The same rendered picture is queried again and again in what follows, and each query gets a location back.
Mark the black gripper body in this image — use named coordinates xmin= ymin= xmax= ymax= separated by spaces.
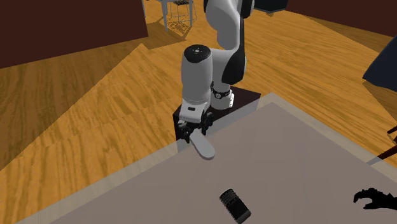
xmin=185 ymin=115 xmax=206 ymax=132

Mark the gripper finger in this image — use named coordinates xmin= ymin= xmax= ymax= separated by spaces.
xmin=177 ymin=120 xmax=193 ymax=144
xmin=200 ymin=111 xmax=215 ymax=137

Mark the grey oblong object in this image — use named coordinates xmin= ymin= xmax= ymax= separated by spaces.
xmin=189 ymin=128 xmax=216 ymax=161

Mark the dark robot stand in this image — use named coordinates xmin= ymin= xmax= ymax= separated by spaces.
xmin=172 ymin=85 xmax=261 ymax=153

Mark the black mobile phone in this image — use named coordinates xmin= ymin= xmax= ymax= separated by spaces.
xmin=218 ymin=188 xmax=253 ymax=224

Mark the dark brown chair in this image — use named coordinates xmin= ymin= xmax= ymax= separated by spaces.
xmin=374 ymin=125 xmax=397 ymax=161

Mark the dark blue furniture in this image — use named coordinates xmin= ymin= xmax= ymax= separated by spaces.
xmin=361 ymin=35 xmax=397 ymax=93

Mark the black clawed figure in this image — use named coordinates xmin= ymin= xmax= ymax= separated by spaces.
xmin=353 ymin=186 xmax=397 ymax=211

